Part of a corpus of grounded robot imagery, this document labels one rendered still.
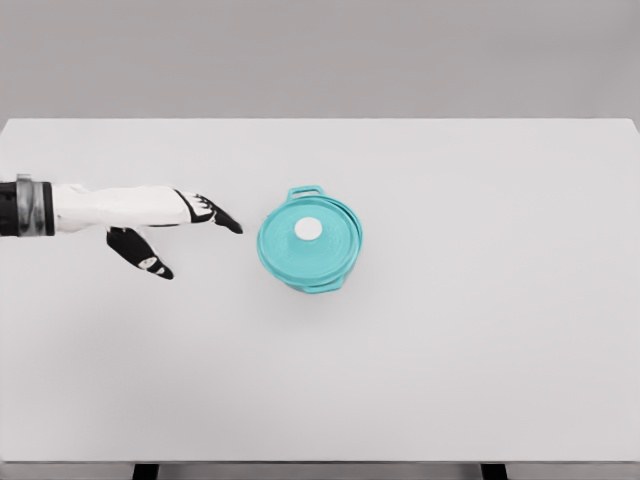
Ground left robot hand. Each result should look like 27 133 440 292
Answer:
97 185 245 281

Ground teal pot with handles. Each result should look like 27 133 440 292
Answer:
269 184 363 295

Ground teal pot lid white knob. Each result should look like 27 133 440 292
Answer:
256 199 362 289

